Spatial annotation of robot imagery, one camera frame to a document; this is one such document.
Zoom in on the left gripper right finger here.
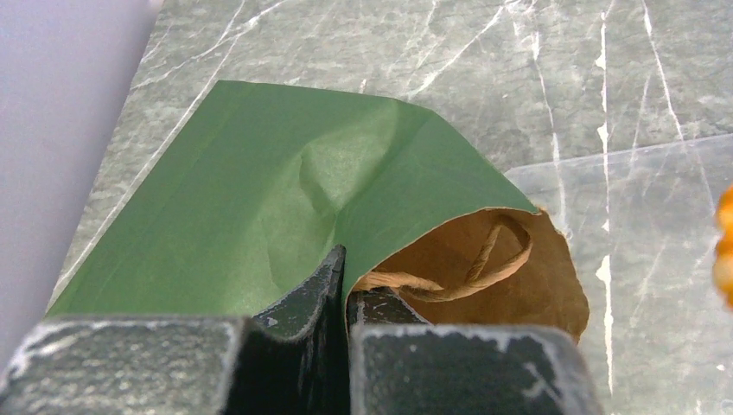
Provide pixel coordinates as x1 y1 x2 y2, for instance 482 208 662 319
347 289 602 415

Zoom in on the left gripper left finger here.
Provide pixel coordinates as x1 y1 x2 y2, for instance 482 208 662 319
1 246 347 414

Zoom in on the green paper bag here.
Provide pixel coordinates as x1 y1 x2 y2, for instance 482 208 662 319
48 80 590 338

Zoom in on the braided fake bread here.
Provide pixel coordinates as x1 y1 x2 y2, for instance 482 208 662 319
712 186 732 309

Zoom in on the clear plastic tray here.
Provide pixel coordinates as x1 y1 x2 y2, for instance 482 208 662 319
507 136 732 414

